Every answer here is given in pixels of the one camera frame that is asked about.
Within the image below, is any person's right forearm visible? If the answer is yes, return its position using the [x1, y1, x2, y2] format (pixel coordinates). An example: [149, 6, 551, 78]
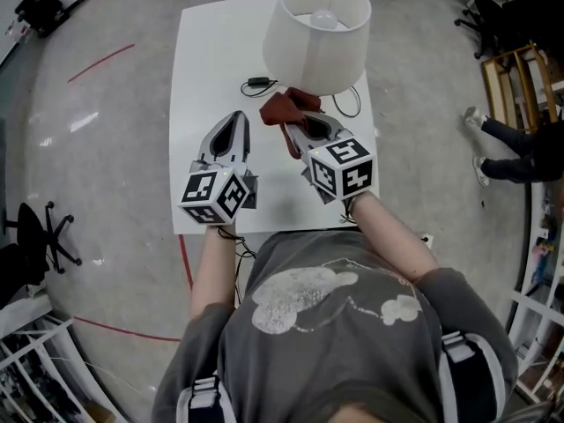
[350, 190, 442, 286]

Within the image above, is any person's grey printed shirt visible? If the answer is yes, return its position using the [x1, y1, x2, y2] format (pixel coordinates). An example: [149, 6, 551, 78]
[151, 230, 520, 423]

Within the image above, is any yellow wooden shelf frame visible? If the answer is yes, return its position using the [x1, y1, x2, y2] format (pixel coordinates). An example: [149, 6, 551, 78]
[480, 44, 564, 134]

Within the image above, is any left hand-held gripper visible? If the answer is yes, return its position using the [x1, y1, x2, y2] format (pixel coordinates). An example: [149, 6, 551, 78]
[177, 110, 261, 227]

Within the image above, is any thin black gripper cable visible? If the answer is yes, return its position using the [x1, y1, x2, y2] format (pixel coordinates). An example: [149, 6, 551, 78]
[338, 194, 360, 225]
[217, 226, 258, 306]

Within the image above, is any white shelf rack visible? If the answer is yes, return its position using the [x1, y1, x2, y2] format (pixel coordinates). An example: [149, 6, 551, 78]
[506, 182, 564, 404]
[0, 315, 129, 423]

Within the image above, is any black lamp power cable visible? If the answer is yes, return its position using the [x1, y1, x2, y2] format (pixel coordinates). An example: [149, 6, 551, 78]
[240, 76, 362, 118]

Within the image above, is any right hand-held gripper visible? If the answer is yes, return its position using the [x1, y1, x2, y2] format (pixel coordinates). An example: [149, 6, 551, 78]
[283, 115, 375, 205]

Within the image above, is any dark red cloth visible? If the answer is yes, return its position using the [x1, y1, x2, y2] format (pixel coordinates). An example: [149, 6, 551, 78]
[258, 86, 323, 160]

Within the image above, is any white table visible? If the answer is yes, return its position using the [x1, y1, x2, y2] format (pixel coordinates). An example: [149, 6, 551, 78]
[168, 0, 381, 236]

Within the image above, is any black white shoulder strap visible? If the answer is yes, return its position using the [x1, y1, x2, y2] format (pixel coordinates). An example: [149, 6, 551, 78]
[175, 375, 237, 423]
[438, 330, 506, 423]

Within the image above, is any black office chair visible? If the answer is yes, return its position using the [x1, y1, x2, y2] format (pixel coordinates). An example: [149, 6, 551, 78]
[453, 0, 512, 61]
[0, 200, 84, 310]

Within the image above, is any white table lamp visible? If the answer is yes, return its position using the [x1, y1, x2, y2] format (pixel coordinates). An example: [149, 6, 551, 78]
[262, 0, 372, 97]

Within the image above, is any person's left forearm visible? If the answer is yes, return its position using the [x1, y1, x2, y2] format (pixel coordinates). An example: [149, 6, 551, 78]
[189, 225, 241, 321]

